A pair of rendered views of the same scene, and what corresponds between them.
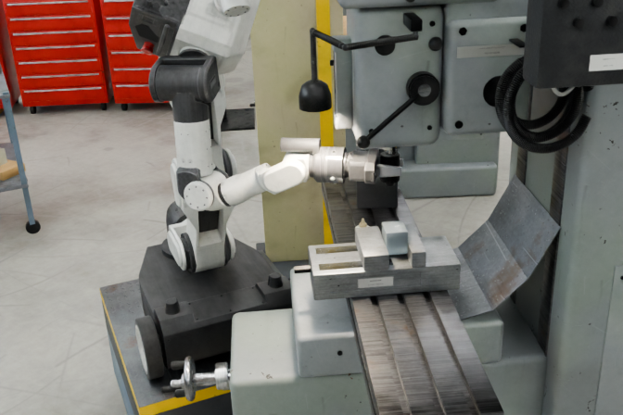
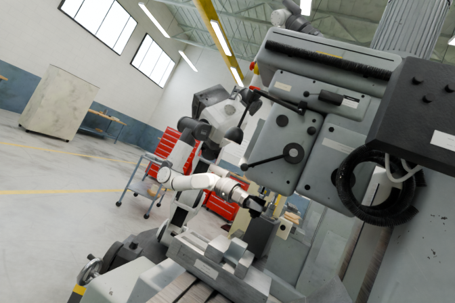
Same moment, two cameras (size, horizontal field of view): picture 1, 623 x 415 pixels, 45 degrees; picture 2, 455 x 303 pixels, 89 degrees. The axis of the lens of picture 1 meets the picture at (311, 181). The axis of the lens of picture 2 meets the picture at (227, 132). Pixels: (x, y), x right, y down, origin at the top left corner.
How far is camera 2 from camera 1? 100 cm
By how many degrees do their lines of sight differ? 37
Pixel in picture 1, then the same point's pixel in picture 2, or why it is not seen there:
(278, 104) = (246, 215)
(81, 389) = not seen: hidden behind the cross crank
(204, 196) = (164, 175)
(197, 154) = (176, 156)
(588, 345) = not seen: outside the picture
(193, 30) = (210, 111)
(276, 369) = (120, 293)
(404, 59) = (290, 134)
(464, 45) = (329, 138)
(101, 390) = not seen: hidden behind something
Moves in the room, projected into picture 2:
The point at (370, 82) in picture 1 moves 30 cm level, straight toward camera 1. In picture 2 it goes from (265, 138) to (235, 106)
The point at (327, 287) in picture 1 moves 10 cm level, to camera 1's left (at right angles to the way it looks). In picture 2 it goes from (177, 251) to (155, 235)
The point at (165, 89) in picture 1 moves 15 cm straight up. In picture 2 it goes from (183, 124) to (195, 98)
